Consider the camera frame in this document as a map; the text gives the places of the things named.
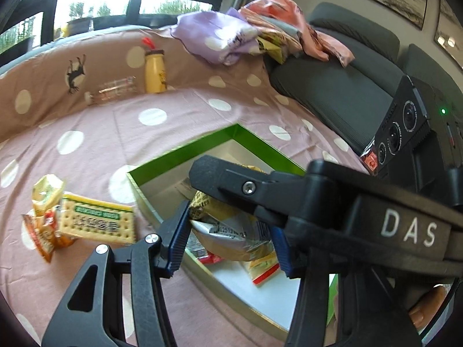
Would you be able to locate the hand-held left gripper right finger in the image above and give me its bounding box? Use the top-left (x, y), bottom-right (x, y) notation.
top-left (271, 227), bottom-right (366, 347)

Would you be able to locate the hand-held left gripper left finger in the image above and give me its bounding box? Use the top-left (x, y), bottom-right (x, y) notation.
top-left (41, 200), bottom-right (192, 347)

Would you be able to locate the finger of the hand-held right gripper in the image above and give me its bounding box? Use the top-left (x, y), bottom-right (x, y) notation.
top-left (189, 155), bottom-right (463, 263)

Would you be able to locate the yellow snack packet black print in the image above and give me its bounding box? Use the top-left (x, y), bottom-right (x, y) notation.
top-left (190, 164), bottom-right (268, 221)

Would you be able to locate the silver yellow snack packet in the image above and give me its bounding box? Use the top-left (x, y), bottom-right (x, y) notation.
top-left (190, 217), bottom-right (281, 263)

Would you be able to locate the green cardboard box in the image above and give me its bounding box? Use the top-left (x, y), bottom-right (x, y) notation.
top-left (126, 123), bottom-right (339, 342)

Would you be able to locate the person's right hand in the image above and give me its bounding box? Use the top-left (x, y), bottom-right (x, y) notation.
top-left (407, 284), bottom-right (451, 337)

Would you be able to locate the yellow red packet in box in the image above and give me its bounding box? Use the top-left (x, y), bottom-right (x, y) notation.
top-left (249, 255), bottom-right (281, 286)

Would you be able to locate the dark red snack packet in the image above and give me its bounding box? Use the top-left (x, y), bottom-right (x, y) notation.
top-left (186, 229), bottom-right (225, 265)

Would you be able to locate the pale cracker packet green label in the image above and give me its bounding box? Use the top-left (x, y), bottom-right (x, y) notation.
top-left (59, 193), bottom-right (137, 245)

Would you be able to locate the dark grey sofa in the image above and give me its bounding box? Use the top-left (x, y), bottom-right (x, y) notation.
top-left (264, 2), bottom-right (463, 158)

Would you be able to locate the pink cloth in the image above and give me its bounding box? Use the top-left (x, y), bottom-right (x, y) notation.
top-left (239, 0), bottom-right (356, 67)

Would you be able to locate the pink polka dot blanket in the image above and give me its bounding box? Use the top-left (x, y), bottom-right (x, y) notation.
top-left (0, 23), bottom-right (362, 347)

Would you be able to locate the small yellow snack packet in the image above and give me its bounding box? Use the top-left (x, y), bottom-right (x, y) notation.
top-left (32, 174), bottom-right (66, 219)

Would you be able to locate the clear plastic bottle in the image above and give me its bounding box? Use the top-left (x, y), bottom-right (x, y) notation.
top-left (85, 76), bottom-right (138, 105)

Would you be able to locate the yellow green snack packet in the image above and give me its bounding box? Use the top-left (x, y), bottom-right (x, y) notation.
top-left (258, 29), bottom-right (290, 64)

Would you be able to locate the yellow bear bottle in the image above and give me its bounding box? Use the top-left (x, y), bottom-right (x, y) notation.
top-left (141, 37), bottom-right (168, 95)

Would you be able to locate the purple polka dot cloth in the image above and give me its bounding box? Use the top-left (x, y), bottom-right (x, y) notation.
top-left (171, 11), bottom-right (259, 66)

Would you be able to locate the black planter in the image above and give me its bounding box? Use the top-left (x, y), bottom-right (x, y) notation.
top-left (67, 16), bottom-right (94, 36)
top-left (92, 14), bottom-right (127, 30)

